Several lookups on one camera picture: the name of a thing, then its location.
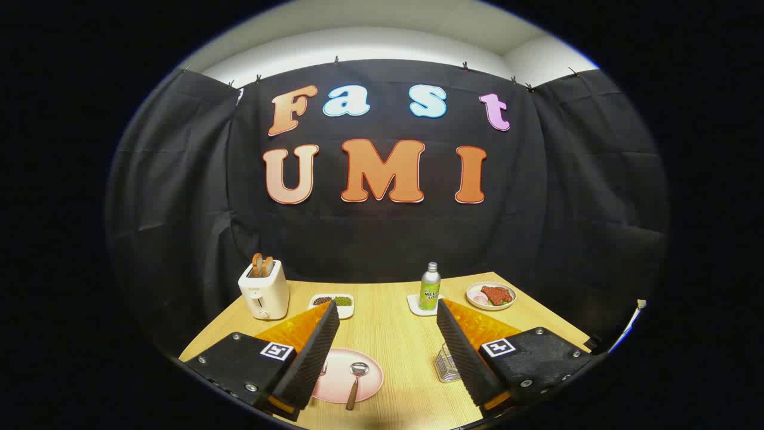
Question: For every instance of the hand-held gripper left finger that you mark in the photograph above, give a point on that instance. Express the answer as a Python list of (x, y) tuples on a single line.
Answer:
[(310, 358)]

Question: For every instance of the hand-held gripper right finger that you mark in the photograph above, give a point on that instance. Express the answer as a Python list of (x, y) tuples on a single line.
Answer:
[(465, 358)]

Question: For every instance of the white plate with food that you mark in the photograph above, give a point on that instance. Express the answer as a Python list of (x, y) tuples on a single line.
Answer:
[(474, 301)]

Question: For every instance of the pink ham slices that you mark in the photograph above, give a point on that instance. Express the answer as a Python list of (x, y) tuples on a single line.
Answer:
[(477, 298)]

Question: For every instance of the white divided tray with beans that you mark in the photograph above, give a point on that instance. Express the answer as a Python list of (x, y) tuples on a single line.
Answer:
[(343, 301)]

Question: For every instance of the pink plate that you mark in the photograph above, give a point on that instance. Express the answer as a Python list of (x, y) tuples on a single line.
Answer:
[(371, 383)]

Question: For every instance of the red meat piece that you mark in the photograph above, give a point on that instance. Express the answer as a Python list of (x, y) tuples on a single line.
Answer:
[(496, 295)]

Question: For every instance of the white square coaster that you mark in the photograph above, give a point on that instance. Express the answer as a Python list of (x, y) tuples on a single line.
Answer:
[(415, 304)]

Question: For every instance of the white toaster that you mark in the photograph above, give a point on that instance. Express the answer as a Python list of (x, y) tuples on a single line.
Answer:
[(265, 295)]

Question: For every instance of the green soda bottle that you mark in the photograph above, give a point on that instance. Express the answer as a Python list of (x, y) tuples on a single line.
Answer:
[(430, 289)]

